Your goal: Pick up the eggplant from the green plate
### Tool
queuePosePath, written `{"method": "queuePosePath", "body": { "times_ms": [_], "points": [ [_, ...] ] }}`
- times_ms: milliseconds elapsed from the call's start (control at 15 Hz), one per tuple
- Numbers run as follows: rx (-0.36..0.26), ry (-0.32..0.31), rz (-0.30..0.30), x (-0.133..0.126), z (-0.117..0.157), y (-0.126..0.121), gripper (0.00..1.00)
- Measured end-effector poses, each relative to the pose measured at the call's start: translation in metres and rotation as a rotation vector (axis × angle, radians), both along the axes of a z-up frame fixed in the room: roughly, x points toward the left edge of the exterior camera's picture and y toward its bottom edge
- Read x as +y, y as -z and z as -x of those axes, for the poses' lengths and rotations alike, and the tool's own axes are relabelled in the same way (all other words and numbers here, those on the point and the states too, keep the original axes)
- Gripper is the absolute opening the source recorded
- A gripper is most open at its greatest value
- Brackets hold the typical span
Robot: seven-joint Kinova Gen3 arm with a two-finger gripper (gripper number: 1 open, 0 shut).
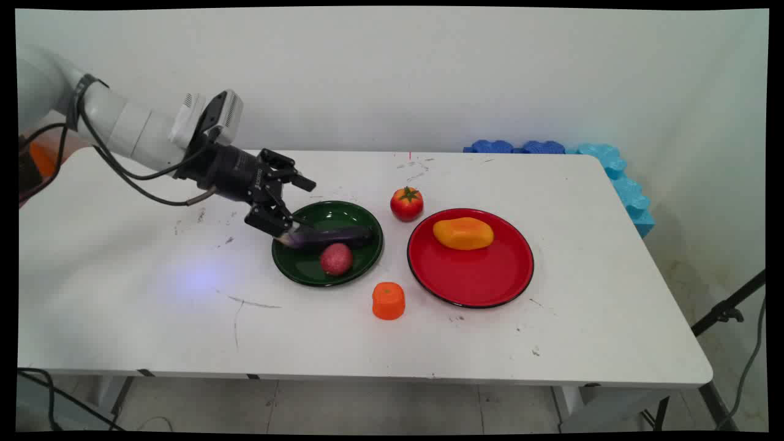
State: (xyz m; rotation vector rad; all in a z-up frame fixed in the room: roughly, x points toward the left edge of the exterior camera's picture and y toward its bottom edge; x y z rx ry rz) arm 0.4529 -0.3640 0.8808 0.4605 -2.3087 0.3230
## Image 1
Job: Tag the yellow orange toy mango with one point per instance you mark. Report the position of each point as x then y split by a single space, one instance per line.
463 233

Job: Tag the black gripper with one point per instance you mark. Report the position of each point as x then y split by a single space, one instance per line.
229 171

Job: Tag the green round plate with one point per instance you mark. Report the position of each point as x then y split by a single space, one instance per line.
334 214

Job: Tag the orange toy carrot piece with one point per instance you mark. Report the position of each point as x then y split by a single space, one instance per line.
388 301

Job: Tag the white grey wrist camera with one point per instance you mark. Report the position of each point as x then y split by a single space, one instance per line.
228 116

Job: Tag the light blue foam mat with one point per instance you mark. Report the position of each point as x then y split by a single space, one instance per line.
628 190

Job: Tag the pink red toy potato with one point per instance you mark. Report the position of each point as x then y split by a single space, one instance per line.
336 259

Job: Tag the dark blue foam mat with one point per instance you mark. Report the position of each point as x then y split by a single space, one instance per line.
508 147

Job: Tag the black tripod stand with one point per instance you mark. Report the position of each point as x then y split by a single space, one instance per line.
726 312

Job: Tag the orange object behind arm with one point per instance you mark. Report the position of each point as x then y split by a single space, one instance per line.
44 158

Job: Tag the red toy tomato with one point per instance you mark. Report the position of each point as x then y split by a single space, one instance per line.
407 205

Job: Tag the dark purple toy eggplant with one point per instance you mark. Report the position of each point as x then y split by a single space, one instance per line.
337 236

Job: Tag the red round plate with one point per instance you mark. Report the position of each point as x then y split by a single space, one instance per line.
471 275

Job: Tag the black table leg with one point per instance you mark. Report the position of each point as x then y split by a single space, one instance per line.
660 413
121 401

